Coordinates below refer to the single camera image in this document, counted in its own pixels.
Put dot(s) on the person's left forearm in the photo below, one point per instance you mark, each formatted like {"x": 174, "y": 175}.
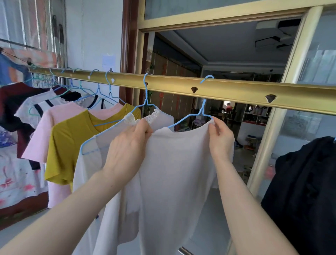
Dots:
{"x": 52, "y": 223}

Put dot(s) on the person's right hand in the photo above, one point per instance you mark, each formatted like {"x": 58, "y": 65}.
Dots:
{"x": 221, "y": 139}

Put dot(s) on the gold framed glass door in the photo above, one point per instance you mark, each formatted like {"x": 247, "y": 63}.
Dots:
{"x": 302, "y": 52}

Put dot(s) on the person's right forearm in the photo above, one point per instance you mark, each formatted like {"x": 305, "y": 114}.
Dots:
{"x": 249, "y": 210}

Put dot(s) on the pale pink blouse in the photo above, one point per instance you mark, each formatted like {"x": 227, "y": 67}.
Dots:
{"x": 173, "y": 184}

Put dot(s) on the blue fabric cover white trim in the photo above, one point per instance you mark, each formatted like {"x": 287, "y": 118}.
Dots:
{"x": 10, "y": 71}

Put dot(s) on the white paper notice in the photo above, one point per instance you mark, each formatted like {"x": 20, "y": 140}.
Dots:
{"x": 108, "y": 62}

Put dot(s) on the dark red t-shirt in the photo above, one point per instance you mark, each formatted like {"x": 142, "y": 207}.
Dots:
{"x": 15, "y": 94}

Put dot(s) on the black t-shirt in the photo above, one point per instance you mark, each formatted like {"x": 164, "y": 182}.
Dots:
{"x": 10, "y": 115}

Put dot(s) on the person's left hand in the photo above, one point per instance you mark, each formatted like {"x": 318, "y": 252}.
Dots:
{"x": 128, "y": 152}

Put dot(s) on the mustard yellow t-shirt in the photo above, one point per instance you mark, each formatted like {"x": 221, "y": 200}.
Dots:
{"x": 68, "y": 147}

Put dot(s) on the indoor wall shelf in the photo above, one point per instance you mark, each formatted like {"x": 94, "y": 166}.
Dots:
{"x": 256, "y": 118}

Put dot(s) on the white black-trimmed tank top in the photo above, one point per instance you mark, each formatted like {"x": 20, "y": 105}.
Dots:
{"x": 43, "y": 106}

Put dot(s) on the brown door frame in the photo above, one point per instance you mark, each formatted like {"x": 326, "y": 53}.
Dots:
{"x": 127, "y": 39}

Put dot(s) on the white lace blouse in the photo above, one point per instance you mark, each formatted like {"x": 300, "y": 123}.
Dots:
{"x": 26, "y": 107}

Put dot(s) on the gold clothes rail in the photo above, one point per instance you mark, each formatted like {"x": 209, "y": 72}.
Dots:
{"x": 236, "y": 92}

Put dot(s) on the ceiling lamp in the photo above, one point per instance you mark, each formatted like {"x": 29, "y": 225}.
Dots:
{"x": 275, "y": 34}

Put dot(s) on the black sheer blouse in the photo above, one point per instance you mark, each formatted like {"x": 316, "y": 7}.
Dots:
{"x": 302, "y": 197}

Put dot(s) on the orange patterned hanging sheet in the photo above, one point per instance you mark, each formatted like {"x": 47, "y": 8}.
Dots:
{"x": 42, "y": 57}

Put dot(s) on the white red floral cloth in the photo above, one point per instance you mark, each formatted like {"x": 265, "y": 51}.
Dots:
{"x": 18, "y": 181}

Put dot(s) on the metal mop poles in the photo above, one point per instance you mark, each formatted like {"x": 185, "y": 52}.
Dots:
{"x": 57, "y": 39}

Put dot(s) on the striped rag mop head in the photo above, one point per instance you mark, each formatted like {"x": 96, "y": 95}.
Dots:
{"x": 44, "y": 81}

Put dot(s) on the grey metal window pole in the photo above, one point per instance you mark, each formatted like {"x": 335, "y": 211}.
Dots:
{"x": 18, "y": 44}

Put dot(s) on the window with metal bars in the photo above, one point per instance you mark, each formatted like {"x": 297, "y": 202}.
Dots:
{"x": 26, "y": 21}

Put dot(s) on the sheer white lace-collar shirt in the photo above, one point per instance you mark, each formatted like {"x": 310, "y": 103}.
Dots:
{"x": 86, "y": 173}

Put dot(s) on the pink t-shirt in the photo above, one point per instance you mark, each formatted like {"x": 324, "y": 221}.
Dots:
{"x": 42, "y": 136}

